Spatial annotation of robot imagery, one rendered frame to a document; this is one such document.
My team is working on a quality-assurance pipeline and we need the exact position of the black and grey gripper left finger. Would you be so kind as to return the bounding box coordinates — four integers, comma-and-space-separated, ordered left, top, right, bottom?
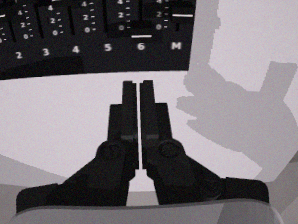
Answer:
16, 81, 139, 214

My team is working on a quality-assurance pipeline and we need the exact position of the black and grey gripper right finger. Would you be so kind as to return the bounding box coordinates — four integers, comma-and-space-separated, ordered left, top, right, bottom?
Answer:
139, 80, 269, 205

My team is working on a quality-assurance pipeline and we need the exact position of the black lighting desk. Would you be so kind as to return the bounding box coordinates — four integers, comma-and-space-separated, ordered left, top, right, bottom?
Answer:
0, 0, 196, 80

